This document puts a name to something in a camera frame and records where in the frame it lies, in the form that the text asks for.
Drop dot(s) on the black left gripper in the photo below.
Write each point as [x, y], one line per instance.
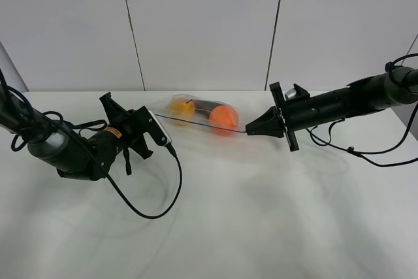
[125, 126]

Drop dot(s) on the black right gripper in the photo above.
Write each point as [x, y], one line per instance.
[298, 113]

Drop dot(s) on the dark eggplant toy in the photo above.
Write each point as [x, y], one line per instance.
[204, 108]

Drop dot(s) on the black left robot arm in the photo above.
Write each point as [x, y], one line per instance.
[85, 151]

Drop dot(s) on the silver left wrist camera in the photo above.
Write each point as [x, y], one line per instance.
[157, 131]

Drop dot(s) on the yellow pear toy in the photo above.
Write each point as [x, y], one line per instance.
[182, 110]

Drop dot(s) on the orange ball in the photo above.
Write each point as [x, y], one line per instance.
[224, 119]

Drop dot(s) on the clear zip bag blue seal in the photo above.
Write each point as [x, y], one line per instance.
[161, 109]

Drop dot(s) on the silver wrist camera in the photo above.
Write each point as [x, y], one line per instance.
[157, 131]
[297, 92]

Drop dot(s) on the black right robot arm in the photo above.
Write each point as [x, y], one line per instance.
[376, 93]

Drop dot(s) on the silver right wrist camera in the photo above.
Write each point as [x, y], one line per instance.
[297, 92]

